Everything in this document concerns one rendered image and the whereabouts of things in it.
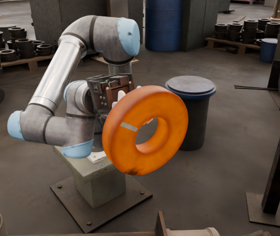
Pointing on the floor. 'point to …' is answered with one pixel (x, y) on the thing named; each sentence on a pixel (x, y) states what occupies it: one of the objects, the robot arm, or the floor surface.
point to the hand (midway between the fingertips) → (146, 121)
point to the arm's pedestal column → (99, 198)
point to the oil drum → (163, 25)
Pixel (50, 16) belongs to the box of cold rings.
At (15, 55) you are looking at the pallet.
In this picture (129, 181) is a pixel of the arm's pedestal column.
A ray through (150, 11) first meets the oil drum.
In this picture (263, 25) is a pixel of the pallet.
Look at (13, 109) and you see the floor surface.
